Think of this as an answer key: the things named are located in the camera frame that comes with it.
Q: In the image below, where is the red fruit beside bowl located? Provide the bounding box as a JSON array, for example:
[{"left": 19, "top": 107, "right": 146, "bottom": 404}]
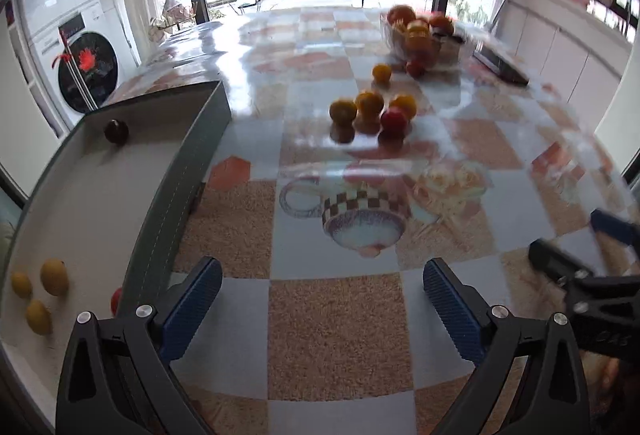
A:
[{"left": 405, "top": 60, "right": 426, "bottom": 79}]

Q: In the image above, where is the yellow lemon front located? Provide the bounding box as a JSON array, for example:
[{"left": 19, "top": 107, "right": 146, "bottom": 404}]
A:
[{"left": 25, "top": 299, "right": 52, "bottom": 335}]

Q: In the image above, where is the red tomato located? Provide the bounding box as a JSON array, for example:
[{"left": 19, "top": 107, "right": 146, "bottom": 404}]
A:
[{"left": 111, "top": 288, "right": 122, "bottom": 317}]

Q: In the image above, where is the grey shallow tray box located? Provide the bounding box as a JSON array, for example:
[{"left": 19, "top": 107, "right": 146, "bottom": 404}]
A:
[{"left": 1, "top": 81, "right": 231, "bottom": 434}]

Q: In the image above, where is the orange tangerine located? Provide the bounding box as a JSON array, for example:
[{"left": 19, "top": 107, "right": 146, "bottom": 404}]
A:
[
  {"left": 355, "top": 91, "right": 385, "bottom": 122},
  {"left": 329, "top": 99, "right": 358, "bottom": 128},
  {"left": 388, "top": 94, "right": 418, "bottom": 121}
]

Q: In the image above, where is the glass fruit bowl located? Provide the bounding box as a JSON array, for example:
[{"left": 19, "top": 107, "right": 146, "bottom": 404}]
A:
[{"left": 378, "top": 5, "right": 476, "bottom": 69}]

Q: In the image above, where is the white cabinet counter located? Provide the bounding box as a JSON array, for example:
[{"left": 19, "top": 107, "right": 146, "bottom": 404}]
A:
[{"left": 495, "top": 0, "right": 631, "bottom": 130}]

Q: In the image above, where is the dark plum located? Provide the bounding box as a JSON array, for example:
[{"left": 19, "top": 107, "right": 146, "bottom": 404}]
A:
[{"left": 103, "top": 119, "right": 129, "bottom": 146}]

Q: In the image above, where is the lower washing machine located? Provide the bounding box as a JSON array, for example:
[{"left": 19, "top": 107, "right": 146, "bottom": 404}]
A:
[{"left": 28, "top": 1, "right": 137, "bottom": 130}]

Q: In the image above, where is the small yellow lemon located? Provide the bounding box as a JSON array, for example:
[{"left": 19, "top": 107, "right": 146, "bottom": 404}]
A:
[{"left": 11, "top": 271, "right": 32, "bottom": 299}]

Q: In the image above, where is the yellow lemon fruit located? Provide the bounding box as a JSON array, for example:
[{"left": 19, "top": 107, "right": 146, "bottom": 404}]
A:
[{"left": 40, "top": 259, "right": 70, "bottom": 296}]

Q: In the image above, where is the small orange near bowl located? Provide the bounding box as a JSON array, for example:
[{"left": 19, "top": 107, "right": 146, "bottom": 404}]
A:
[{"left": 372, "top": 64, "right": 393, "bottom": 85}]

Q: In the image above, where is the red apple-like fruit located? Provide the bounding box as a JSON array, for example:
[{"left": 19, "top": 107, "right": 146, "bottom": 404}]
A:
[{"left": 380, "top": 107, "right": 409, "bottom": 138}]

